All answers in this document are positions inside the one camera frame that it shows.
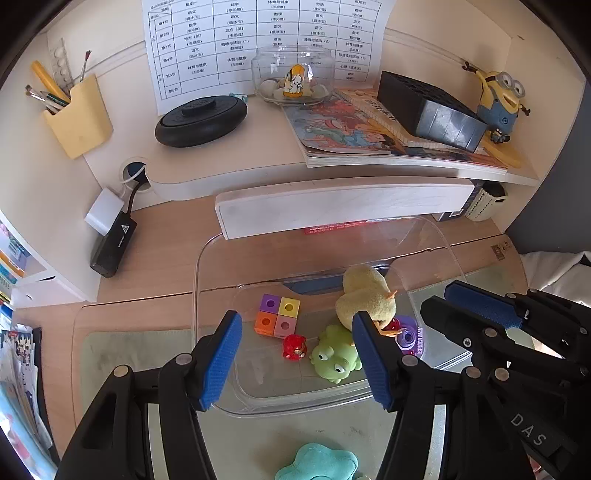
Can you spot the white side shelf unit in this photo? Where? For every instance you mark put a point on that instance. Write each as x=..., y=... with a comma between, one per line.
x=51, y=286

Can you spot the purple round toy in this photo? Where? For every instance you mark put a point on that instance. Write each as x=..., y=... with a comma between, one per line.
x=408, y=339

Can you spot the dark small box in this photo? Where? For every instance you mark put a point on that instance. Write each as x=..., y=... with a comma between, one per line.
x=455, y=214

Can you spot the small red toy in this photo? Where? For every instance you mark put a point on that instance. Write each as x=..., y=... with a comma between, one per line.
x=295, y=347

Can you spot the clear plastic container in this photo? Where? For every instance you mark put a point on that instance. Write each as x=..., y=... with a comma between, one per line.
x=258, y=369

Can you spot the red flat box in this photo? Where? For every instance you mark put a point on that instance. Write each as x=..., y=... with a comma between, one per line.
x=332, y=228

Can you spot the white pebble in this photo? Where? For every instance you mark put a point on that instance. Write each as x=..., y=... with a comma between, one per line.
x=268, y=86
x=320, y=91

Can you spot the stack of magazines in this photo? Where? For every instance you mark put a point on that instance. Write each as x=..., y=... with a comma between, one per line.
x=18, y=392

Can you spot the white desk shelf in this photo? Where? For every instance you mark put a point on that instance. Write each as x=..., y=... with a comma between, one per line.
x=263, y=147

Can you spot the teal star plush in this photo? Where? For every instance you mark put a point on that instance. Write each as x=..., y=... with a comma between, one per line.
x=318, y=464

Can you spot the black round case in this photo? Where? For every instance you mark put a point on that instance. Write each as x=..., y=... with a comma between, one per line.
x=198, y=122

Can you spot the yellow chick plush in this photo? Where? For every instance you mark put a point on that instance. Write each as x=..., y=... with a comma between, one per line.
x=364, y=286

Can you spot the white cloth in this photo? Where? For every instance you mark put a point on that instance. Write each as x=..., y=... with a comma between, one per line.
x=554, y=272

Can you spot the yellow cartoon figure toy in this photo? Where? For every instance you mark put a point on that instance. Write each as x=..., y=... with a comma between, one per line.
x=501, y=101

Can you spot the colourful comic book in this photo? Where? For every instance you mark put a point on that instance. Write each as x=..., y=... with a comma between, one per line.
x=341, y=134

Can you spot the yellow pen holder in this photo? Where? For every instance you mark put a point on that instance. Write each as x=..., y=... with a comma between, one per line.
x=83, y=122

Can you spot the clear plastic ruler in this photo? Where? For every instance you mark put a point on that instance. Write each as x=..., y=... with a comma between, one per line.
x=60, y=64

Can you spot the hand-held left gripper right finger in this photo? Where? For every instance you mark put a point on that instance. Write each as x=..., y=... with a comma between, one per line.
x=374, y=364

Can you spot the white dog figurine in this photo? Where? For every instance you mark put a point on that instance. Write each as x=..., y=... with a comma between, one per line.
x=295, y=83

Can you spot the glass jar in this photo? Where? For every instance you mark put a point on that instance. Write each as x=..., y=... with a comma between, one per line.
x=277, y=62

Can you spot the green frog toy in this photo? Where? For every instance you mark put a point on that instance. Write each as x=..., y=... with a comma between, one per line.
x=334, y=353

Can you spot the white power adapter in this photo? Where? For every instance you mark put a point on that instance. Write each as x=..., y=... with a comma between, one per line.
x=104, y=210

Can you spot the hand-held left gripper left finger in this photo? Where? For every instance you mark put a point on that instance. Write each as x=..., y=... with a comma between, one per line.
x=221, y=360

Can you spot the cream perforated cylinder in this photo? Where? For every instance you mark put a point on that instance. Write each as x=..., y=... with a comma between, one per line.
x=482, y=203

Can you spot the printed timetable sheet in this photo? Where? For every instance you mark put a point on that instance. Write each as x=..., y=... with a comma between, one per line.
x=258, y=32

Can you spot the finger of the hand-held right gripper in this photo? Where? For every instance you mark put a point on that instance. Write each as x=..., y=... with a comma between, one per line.
x=448, y=323
x=480, y=304

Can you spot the multicolour cube block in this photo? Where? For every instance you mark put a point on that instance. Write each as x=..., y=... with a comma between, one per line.
x=277, y=316

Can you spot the black ribbed box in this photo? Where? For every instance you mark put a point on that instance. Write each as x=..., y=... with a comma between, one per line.
x=425, y=108

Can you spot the yellow plastic board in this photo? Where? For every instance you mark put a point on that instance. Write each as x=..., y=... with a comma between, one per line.
x=508, y=154

